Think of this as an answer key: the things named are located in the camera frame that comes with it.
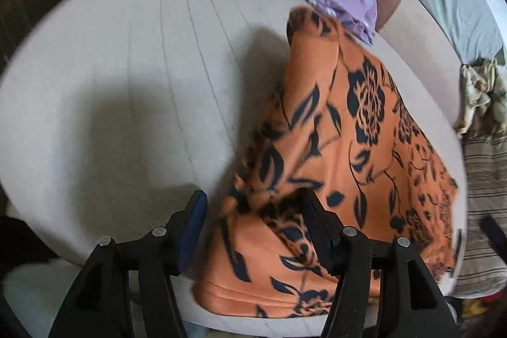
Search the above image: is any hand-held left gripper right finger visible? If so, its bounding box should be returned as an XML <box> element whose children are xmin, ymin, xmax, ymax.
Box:
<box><xmin>303</xmin><ymin>189</ymin><xmax>464</xmax><ymax>338</ymax></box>

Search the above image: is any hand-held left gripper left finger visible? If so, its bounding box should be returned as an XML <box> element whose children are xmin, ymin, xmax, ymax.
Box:
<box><xmin>48</xmin><ymin>189</ymin><xmax>209</xmax><ymax>338</ymax></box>

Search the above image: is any orange black floral blouse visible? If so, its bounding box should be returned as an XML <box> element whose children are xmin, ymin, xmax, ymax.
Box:
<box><xmin>193</xmin><ymin>5</ymin><xmax>460</xmax><ymax>320</ymax></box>

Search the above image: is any pink sofa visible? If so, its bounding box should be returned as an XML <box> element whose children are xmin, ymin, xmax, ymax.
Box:
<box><xmin>0</xmin><ymin>0</ymin><xmax>507</xmax><ymax>327</ymax></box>

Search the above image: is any striped fabric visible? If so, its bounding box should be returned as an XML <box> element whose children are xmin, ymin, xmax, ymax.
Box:
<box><xmin>444</xmin><ymin>134</ymin><xmax>507</xmax><ymax>299</ymax></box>

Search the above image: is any black smartphone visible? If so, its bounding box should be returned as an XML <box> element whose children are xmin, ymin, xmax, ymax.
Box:
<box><xmin>480</xmin><ymin>215</ymin><xmax>507</xmax><ymax>263</ymax></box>

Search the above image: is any red and yellow cloth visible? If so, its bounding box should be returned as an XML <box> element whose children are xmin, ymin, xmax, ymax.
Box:
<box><xmin>455</xmin><ymin>294</ymin><xmax>507</xmax><ymax>338</ymax></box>

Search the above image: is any cream patterned cloth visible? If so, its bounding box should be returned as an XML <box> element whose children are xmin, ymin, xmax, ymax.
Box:
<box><xmin>453</xmin><ymin>58</ymin><xmax>507</xmax><ymax>138</ymax></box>

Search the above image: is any grey cloth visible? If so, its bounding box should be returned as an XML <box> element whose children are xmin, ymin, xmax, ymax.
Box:
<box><xmin>408</xmin><ymin>0</ymin><xmax>506</xmax><ymax>63</ymax></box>

